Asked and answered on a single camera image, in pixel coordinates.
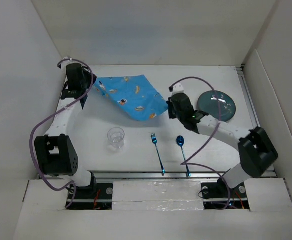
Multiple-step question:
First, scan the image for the dark teal plate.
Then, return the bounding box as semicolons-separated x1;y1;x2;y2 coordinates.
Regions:
197;90;236;122

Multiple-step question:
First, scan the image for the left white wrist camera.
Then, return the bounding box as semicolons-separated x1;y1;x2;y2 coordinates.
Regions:
57;57;73;70

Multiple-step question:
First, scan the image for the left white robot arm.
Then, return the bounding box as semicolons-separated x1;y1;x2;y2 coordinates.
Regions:
29;58;97;198

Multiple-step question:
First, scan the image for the blue metal spoon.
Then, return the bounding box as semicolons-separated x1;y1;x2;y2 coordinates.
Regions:
176;135;191;177

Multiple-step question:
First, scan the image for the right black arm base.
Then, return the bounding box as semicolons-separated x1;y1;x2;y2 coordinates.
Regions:
197;182;250;210

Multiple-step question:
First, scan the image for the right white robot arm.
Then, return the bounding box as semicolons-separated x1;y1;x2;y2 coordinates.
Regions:
167;92;278;197

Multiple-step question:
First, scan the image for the blue metal fork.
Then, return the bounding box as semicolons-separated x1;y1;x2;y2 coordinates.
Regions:
151;132;165;175

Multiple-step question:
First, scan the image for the clear plastic cup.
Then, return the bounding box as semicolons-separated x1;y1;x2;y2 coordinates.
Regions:
107;127;125;149

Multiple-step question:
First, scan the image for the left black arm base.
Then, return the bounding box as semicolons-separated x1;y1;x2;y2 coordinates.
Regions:
67;183;113;211

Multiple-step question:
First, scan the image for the blue space print placemat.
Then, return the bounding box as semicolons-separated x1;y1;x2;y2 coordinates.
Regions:
93;75;168;122

